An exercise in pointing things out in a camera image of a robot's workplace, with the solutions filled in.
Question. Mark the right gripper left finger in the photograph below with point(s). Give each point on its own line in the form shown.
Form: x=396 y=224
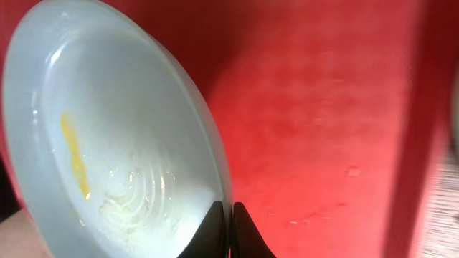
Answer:
x=210 y=239

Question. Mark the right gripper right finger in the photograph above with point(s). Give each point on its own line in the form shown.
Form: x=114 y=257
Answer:
x=246 y=240

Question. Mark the light blue plate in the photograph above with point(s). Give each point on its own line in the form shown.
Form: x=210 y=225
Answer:
x=112 y=146

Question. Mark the red tray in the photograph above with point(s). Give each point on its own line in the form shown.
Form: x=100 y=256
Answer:
x=331 y=114

